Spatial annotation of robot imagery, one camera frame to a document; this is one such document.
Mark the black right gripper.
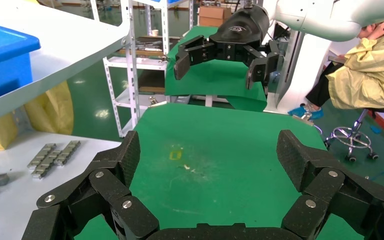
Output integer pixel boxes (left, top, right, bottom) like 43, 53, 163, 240
173, 4, 281, 90

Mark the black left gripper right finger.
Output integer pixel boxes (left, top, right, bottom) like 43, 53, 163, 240
275, 129, 384, 240

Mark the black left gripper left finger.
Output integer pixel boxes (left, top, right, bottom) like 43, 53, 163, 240
21, 130, 160, 240

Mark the brown cardboard box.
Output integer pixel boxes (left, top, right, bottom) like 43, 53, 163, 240
197, 5, 233, 28

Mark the chrome swivel stool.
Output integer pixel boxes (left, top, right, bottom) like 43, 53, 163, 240
322, 103, 384, 163

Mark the silver binder clip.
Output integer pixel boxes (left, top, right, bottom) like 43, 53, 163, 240
291, 111, 315, 127
147, 95, 168, 109

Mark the yellow cloth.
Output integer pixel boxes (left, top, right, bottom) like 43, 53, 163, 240
0, 80, 75, 162

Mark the person in yellow coat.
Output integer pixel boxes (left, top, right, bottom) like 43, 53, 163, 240
288, 18, 384, 121

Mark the blue plastic bin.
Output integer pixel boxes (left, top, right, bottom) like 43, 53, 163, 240
0, 19, 42, 106

